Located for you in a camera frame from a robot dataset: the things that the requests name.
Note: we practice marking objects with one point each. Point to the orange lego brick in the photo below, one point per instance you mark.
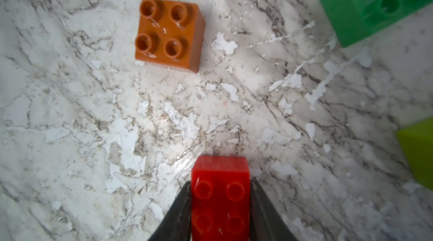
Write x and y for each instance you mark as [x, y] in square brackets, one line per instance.
[170, 33]

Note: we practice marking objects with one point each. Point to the long red lego brick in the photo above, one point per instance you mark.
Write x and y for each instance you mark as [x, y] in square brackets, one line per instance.
[220, 198]

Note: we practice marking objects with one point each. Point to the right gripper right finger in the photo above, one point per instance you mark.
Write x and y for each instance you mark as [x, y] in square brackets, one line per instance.
[265, 222]

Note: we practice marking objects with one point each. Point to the lime green lego brick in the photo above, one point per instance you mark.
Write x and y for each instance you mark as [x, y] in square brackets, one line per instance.
[416, 141]

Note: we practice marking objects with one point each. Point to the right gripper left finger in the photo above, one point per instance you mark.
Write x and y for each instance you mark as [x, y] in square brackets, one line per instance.
[176, 225]

